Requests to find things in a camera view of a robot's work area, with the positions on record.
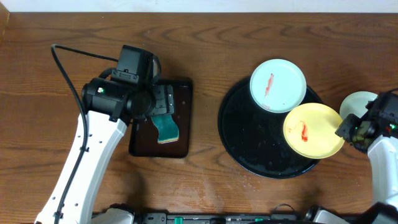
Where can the black rectangular water tray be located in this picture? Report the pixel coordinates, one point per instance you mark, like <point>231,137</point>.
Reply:
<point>144,134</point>

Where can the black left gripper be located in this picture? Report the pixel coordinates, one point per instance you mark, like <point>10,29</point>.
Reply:
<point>165,99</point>

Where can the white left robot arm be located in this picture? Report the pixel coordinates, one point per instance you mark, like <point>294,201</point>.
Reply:
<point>110,107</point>

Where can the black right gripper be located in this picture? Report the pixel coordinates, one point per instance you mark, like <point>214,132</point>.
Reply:
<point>345,129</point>

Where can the light green plate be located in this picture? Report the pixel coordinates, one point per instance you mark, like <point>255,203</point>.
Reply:
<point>355,103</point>

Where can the yellow plate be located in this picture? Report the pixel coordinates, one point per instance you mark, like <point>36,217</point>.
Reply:
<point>309,130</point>

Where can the green plate with red smear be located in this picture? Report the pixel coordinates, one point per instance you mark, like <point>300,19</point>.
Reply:
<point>277,86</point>

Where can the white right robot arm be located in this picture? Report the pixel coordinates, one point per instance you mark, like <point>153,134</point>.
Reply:
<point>377,138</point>

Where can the round black tray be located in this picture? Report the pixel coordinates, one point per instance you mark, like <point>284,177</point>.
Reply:
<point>254,137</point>

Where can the green and yellow sponge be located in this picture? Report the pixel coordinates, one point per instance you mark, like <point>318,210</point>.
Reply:
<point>168,131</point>

